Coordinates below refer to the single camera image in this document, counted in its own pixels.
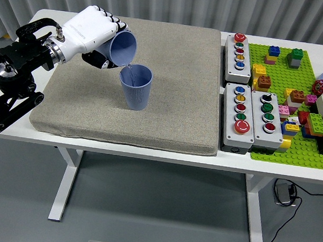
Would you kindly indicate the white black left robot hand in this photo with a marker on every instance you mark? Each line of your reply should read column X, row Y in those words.
column 87, row 30

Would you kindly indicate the blue ribbed plastic cup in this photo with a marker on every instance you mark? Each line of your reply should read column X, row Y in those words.
column 123, row 47
column 135, row 94

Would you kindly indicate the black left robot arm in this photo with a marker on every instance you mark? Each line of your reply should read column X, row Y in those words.
column 16, row 61

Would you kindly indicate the grey pleated curtain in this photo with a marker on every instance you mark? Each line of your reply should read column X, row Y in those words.
column 169, row 2

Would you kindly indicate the grey-brown fabric mat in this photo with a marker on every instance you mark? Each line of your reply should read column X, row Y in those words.
column 166, row 85

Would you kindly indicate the white table leg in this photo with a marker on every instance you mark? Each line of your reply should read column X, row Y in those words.
column 256, row 210
column 64, row 183

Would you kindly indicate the grey five-button control box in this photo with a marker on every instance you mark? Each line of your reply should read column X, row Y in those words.
column 230, row 131
column 237, row 73

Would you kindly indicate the thin yellow toy brick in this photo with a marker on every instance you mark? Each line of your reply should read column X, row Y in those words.
column 269, row 57

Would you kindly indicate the brown toy brick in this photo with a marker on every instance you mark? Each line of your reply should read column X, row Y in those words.
column 264, row 82

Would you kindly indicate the pink toy brick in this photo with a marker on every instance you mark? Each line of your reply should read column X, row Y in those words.
column 310, row 100
column 269, row 62
column 283, row 110

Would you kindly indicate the blue toy brick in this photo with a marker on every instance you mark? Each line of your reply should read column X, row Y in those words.
column 274, row 50
column 285, row 130
column 305, row 133

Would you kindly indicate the green studded baseplate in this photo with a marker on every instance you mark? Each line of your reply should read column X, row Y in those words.
column 281, row 76

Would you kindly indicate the grey toy brick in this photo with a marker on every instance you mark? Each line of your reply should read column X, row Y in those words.
column 293, row 63

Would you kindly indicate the orange-brown toy brick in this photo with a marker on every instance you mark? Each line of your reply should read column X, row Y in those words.
column 297, row 96

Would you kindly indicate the white printed toy brick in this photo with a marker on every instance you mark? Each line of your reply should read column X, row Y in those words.
column 293, row 120

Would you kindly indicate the yellow round toy brick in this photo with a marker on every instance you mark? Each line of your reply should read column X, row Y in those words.
column 286, row 141

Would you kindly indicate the red toy brick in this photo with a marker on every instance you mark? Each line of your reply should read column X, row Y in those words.
column 303, row 117

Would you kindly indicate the red valve wheel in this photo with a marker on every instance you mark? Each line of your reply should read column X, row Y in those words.
column 319, row 87

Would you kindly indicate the large lime green toy brick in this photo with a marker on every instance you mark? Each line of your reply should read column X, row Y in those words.
column 316, row 123

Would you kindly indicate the orange toy brick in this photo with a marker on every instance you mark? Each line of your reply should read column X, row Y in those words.
column 316, row 133

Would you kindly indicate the grey power adapter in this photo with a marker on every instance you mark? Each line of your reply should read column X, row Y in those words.
column 283, row 193

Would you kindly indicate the grey selector switch control box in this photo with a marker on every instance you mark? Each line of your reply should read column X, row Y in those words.
column 260, row 137

